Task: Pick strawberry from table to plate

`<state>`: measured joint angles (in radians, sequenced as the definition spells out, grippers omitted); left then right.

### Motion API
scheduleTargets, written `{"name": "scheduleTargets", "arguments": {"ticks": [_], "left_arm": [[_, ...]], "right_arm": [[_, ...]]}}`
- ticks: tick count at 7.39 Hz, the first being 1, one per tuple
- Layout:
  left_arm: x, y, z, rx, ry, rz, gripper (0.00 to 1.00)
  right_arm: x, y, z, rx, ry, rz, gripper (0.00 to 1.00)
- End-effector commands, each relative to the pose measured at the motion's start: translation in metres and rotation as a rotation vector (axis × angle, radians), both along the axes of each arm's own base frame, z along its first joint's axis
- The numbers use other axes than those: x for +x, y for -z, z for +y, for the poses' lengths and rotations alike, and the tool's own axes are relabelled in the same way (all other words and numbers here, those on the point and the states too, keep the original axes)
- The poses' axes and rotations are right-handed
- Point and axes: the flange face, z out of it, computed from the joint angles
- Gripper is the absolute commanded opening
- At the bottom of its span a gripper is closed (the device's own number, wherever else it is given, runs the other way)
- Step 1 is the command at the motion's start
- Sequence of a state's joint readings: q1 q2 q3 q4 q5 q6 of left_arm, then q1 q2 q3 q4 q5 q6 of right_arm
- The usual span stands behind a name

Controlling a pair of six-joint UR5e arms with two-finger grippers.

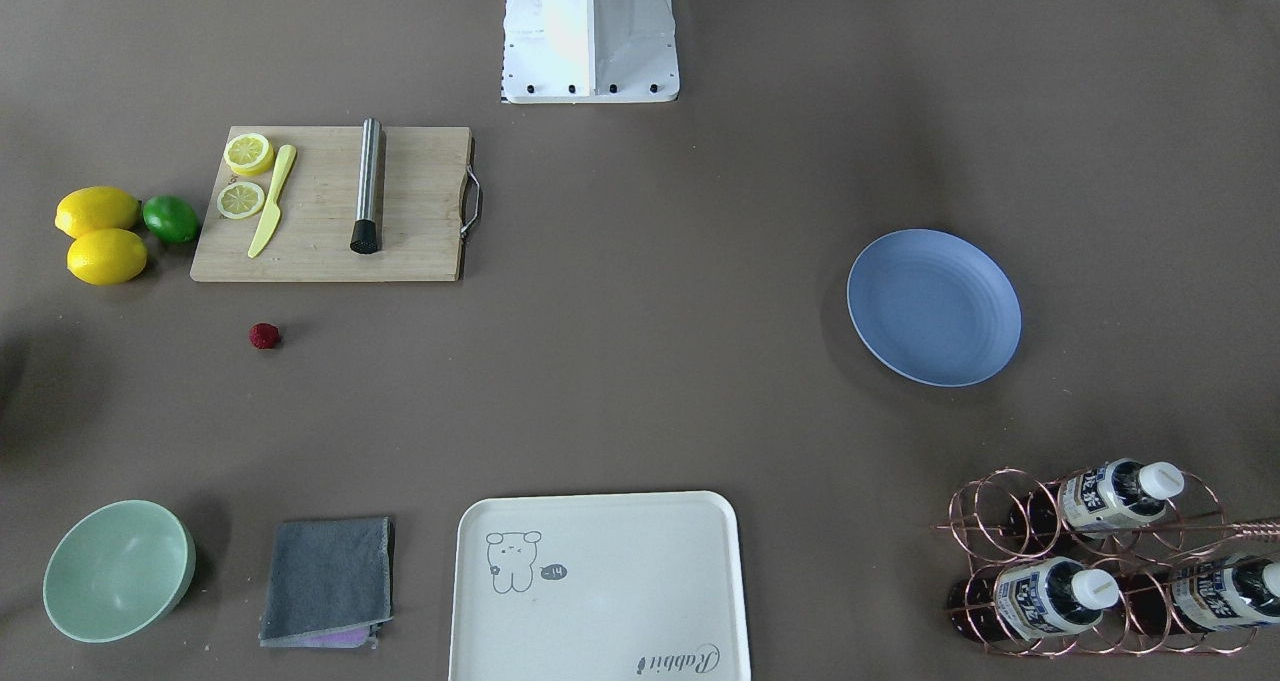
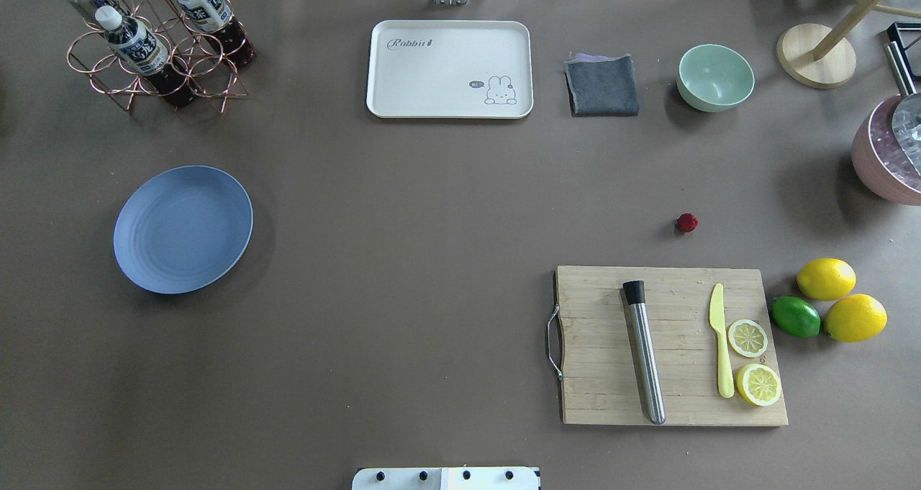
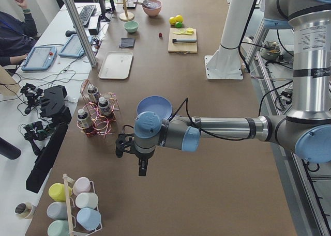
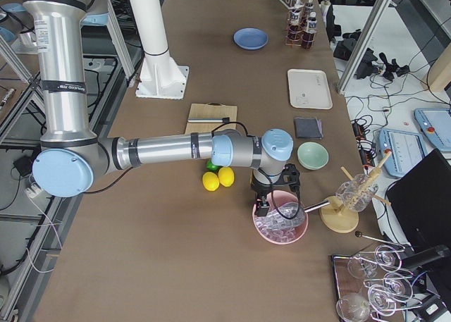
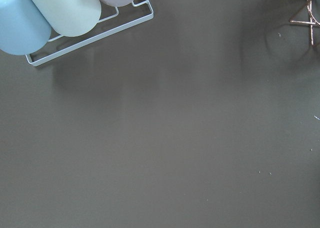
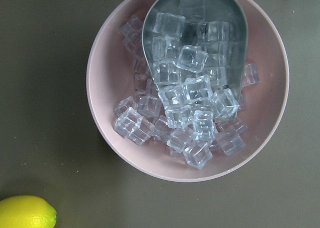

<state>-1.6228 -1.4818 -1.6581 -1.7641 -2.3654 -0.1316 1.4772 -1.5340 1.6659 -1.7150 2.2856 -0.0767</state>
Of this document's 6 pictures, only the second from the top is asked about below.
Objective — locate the cream rabbit tray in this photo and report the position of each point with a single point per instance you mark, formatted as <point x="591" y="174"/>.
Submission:
<point x="450" y="69"/>

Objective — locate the wooden cutting board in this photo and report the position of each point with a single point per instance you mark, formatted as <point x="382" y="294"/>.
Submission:
<point x="600" y="365"/>

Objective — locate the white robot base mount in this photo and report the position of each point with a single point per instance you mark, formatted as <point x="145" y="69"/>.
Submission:
<point x="476" y="477"/>

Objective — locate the pink ice bucket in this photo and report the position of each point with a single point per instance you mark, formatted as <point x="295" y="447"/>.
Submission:
<point x="885" y="151"/>

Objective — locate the copper wire bottle rack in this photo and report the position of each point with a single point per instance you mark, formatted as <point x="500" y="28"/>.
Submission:
<point x="213" y="77"/>

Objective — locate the yellow plastic knife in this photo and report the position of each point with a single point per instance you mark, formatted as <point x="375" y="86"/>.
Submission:
<point x="717" y="322"/>

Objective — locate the upper lemon slice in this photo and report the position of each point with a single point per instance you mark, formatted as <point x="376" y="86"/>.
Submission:
<point x="747" y="338"/>

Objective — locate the lower lemon half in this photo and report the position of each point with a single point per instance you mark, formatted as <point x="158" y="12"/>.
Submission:
<point x="758" y="384"/>

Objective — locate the red strawberry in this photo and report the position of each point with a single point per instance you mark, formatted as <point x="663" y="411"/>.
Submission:
<point x="687" y="222"/>

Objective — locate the back right tea bottle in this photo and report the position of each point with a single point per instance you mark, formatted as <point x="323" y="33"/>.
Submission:
<point x="225" y="35"/>

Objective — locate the grey folded cloth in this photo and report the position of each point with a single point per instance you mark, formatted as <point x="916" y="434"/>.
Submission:
<point x="602" y="85"/>

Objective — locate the upper whole lemon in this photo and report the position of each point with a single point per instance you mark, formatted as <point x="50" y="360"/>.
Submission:
<point x="826" y="279"/>

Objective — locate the front tea bottle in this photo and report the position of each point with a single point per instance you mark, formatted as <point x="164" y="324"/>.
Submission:
<point x="139" y="47"/>

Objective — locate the lower whole lemon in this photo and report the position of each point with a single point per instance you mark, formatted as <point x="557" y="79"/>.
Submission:
<point x="855" y="318"/>

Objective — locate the steel muddler black tip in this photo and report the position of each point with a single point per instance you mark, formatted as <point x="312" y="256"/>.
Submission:
<point x="635" y="298"/>

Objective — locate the green lime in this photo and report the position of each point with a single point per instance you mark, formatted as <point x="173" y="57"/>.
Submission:
<point x="795" y="316"/>

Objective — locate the whole lemon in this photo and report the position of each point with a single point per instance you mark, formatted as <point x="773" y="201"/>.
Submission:
<point x="826" y="279"/>
<point x="855" y="318"/>

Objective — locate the wooden stand with base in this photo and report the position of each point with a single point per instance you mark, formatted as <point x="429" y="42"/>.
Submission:
<point x="820" y="57"/>

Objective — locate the green bowl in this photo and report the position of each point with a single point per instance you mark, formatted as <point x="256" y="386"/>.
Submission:
<point x="713" y="78"/>

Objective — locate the blue round plate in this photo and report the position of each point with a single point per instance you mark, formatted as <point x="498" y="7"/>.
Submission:
<point x="183" y="229"/>

